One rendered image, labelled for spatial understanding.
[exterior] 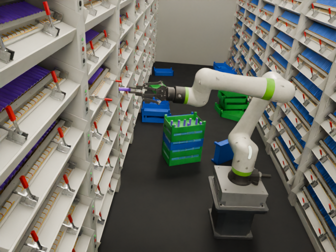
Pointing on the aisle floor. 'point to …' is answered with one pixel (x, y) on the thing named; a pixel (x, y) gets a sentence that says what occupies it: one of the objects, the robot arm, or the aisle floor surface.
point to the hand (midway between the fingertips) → (135, 90)
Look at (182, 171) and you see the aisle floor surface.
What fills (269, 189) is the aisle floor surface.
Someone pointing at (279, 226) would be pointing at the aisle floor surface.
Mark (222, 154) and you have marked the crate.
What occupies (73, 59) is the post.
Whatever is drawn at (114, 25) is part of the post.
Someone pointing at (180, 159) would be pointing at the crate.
